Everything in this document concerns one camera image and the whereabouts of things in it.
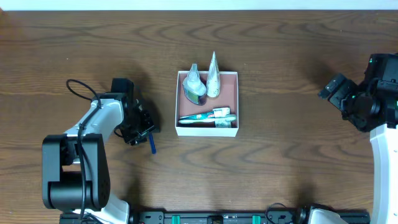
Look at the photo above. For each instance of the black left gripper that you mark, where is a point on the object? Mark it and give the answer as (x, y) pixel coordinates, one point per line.
(144, 126)

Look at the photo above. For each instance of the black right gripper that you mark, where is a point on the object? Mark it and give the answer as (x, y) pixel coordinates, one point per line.
(334, 90)

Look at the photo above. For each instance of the blue disposable razor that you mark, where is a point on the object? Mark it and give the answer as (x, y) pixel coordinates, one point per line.
(152, 144)

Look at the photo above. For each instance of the clear spray bottle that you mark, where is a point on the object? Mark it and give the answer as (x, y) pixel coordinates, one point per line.
(194, 88)

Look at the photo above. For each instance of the red teal toothpaste tube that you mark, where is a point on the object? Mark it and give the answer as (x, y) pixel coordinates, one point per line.
(215, 113)

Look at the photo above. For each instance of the white cream tube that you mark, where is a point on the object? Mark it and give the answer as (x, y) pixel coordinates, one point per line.
(213, 82)

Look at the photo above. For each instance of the green soap packet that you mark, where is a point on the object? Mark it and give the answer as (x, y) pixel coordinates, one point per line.
(223, 124)

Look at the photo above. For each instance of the green white toothbrush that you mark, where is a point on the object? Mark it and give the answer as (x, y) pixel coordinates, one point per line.
(228, 118)

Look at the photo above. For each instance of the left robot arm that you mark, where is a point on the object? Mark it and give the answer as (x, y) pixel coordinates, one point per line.
(75, 174)

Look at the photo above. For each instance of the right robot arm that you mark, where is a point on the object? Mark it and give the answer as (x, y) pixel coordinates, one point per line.
(384, 145)

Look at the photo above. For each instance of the white open cardboard box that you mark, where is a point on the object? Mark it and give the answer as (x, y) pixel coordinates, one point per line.
(229, 97)

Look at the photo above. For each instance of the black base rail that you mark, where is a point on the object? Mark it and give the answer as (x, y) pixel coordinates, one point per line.
(274, 216)

